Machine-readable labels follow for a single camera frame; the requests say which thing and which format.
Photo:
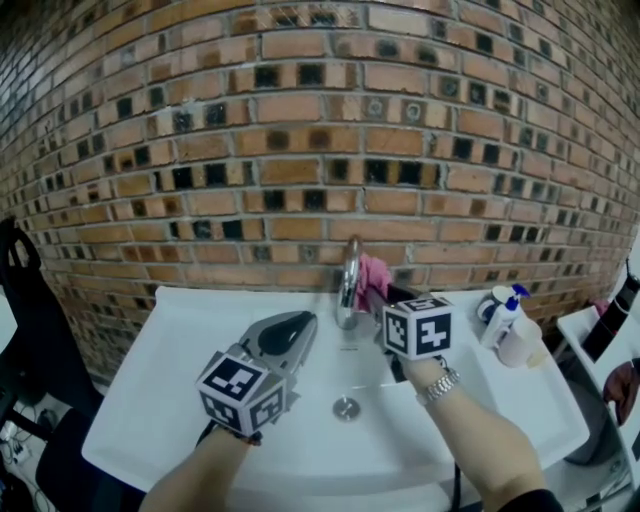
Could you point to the pink cloth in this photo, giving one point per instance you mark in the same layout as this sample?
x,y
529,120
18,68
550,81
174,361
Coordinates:
x,y
372,272

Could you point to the person's right forearm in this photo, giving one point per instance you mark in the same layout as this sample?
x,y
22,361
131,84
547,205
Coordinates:
x,y
490,450

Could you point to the white side shelf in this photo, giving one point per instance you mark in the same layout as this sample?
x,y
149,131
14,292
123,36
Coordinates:
x,y
620,350

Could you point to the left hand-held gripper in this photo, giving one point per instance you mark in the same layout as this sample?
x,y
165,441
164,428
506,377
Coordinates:
x,y
240,387

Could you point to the white ceramic sink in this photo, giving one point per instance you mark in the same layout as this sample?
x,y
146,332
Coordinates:
x,y
165,395

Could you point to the white bottle with blue pump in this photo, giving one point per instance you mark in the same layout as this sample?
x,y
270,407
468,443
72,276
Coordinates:
x,y
499,325

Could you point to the pale pink cup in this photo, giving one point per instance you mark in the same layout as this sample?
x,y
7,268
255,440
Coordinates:
x,y
520,345

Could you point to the black office chair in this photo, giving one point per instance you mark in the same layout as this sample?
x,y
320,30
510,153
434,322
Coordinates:
x,y
40,330

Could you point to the small pink item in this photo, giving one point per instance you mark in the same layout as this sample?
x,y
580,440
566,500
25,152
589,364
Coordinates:
x,y
600,306

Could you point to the person's left forearm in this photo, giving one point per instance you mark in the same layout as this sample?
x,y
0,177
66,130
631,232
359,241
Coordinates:
x,y
205,475

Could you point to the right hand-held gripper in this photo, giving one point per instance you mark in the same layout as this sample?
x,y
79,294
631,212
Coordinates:
x,y
420,330

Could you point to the metal sink drain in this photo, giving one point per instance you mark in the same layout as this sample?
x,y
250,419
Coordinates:
x,y
346,407

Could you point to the chrome faucet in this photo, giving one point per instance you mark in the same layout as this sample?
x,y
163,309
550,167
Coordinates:
x,y
349,280

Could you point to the black cylindrical object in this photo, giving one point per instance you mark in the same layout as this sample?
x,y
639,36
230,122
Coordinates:
x,y
607,327

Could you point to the silver wristwatch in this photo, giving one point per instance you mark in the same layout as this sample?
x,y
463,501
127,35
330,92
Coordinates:
x,y
440,386

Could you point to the white power strip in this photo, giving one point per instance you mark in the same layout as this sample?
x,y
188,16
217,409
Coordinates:
x,y
15,450

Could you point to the yellowish soap bar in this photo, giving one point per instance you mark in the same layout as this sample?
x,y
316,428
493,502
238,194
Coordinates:
x,y
537,358

